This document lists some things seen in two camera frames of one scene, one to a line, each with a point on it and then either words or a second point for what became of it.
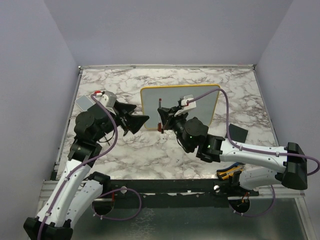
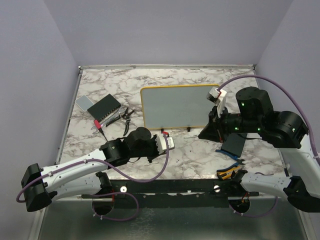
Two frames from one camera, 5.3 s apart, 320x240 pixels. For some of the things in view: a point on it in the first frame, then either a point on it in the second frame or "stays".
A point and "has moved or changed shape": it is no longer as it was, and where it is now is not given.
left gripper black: [134, 122] -> [153, 140]
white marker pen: [159, 122] has moved or changed shape
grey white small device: [84, 102] stays
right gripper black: [165, 112] -> [211, 131]
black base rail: [157, 193] stays
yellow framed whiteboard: [170, 95] stays
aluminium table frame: [172, 152] stays
